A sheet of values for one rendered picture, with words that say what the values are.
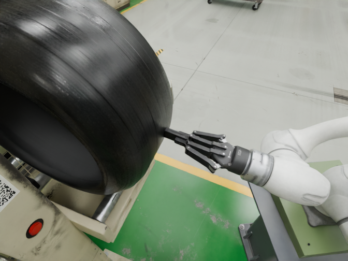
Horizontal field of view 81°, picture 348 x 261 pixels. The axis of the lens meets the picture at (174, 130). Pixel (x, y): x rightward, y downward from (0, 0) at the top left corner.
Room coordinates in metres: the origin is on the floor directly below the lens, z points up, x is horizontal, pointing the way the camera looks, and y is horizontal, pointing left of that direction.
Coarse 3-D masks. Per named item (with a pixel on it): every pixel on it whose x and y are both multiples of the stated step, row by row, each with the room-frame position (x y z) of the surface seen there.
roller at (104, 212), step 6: (120, 192) 0.33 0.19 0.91; (108, 198) 0.30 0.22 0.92; (114, 198) 0.30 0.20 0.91; (102, 204) 0.28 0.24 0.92; (108, 204) 0.28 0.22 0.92; (114, 204) 0.29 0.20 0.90; (96, 210) 0.26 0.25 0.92; (102, 210) 0.26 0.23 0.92; (108, 210) 0.26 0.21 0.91; (96, 216) 0.24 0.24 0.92; (102, 216) 0.24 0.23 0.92; (102, 222) 0.22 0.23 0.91
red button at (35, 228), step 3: (36, 222) 0.17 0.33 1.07; (39, 222) 0.17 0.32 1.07; (33, 225) 0.16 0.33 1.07; (36, 225) 0.16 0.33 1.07; (39, 225) 0.17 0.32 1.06; (30, 228) 0.15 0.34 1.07; (33, 228) 0.16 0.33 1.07; (36, 228) 0.16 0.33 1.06; (39, 228) 0.16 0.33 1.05; (30, 231) 0.15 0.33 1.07; (33, 231) 0.15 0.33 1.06; (36, 231) 0.15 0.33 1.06; (30, 234) 0.15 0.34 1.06; (33, 234) 0.15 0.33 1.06
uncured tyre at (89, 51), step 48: (0, 0) 0.42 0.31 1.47; (48, 0) 0.45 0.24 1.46; (96, 0) 0.51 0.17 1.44; (0, 48) 0.32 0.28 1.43; (48, 48) 0.33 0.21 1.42; (96, 48) 0.37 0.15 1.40; (144, 48) 0.46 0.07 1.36; (0, 96) 0.53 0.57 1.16; (48, 96) 0.28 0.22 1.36; (96, 96) 0.29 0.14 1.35; (144, 96) 0.36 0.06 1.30; (0, 144) 0.39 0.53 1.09; (48, 144) 0.49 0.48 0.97; (96, 144) 0.26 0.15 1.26; (144, 144) 0.29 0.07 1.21; (96, 192) 0.29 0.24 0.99
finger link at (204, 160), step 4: (188, 148) 0.34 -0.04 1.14; (192, 148) 0.34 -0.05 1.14; (192, 152) 0.33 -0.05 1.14; (196, 152) 0.33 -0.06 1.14; (192, 156) 0.32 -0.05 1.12; (196, 156) 0.32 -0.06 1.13; (200, 156) 0.31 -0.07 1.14; (204, 156) 0.32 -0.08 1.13; (196, 160) 0.32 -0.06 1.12; (200, 160) 0.31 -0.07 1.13; (204, 160) 0.31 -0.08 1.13; (208, 160) 0.31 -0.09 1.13; (204, 164) 0.30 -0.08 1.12; (208, 164) 0.30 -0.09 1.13; (212, 164) 0.29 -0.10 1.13; (208, 168) 0.29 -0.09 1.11; (212, 168) 0.29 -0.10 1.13; (216, 168) 0.28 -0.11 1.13; (212, 172) 0.28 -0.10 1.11
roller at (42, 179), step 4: (40, 172) 0.40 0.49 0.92; (36, 176) 0.38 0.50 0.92; (40, 176) 0.38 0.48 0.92; (44, 176) 0.38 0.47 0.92; (36, 180) 0.36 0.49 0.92; (40, 180) 0.37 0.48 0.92; (44, 180) 0.37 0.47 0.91; (48, 180) 0.38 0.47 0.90; (40, 184) 0.35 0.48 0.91; (44, 184) 0.36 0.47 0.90; (40, 188) 0.34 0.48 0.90
